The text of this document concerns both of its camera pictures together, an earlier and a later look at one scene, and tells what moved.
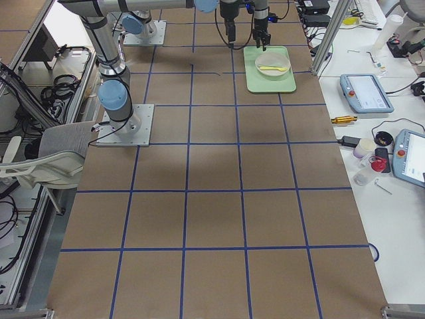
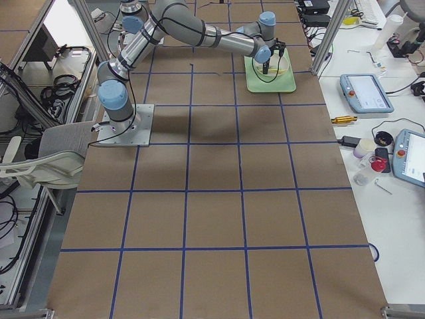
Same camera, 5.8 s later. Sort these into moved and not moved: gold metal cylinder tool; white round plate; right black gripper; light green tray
Moved: right black gripper
Not moved: light green tray; gold metal cylinder tool; white round plate
